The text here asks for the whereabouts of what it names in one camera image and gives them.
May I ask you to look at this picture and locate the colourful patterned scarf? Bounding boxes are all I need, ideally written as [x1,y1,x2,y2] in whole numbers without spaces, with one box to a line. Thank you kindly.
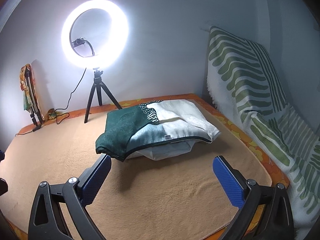
[19,64,37,113]

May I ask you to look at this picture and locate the folded white cloth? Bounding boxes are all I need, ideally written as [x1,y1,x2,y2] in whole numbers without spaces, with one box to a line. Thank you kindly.
[127,140,197,161]

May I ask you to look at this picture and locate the small black tripod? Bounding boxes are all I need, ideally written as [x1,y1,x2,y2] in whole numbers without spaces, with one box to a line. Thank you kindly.
[84,68,122,124]

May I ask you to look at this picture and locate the green leaf patterned pillow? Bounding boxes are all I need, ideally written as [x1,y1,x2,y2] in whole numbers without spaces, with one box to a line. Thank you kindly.
[207,26,319,239]

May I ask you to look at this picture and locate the white ring light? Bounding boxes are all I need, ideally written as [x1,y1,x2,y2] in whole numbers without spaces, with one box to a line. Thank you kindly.
[60,0,129,70]

